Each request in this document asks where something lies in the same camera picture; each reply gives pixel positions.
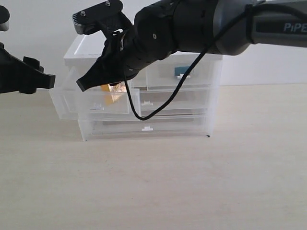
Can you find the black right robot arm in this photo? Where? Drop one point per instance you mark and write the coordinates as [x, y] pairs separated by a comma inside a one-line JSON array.
[[223, 27]]

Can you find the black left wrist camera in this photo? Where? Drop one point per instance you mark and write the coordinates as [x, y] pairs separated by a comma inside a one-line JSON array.
[[4, 18]]

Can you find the yellow toy cheese wedge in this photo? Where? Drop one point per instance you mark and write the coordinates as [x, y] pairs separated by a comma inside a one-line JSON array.
[[112, 94]]

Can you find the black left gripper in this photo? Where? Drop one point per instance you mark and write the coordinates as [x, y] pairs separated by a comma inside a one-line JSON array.
[[13, 77]]

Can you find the white plastic drawer cabinet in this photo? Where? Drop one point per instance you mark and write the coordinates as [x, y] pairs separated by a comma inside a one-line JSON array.
[[87, 48]]

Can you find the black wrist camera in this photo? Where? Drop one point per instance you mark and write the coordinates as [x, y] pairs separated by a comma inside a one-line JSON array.
[[4, 18], [106, 17]]

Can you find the clear bottom wide drawer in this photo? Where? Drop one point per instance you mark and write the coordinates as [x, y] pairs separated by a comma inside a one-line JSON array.
[[161, 126]]

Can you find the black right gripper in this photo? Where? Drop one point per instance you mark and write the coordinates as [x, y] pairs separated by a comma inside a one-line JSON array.
[[124, 56]]

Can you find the white teal medicine bottle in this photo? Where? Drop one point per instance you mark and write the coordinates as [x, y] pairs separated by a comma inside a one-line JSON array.
[[180, 71]]

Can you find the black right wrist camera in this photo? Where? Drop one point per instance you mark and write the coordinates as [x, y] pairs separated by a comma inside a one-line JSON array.
[[106, 17]]

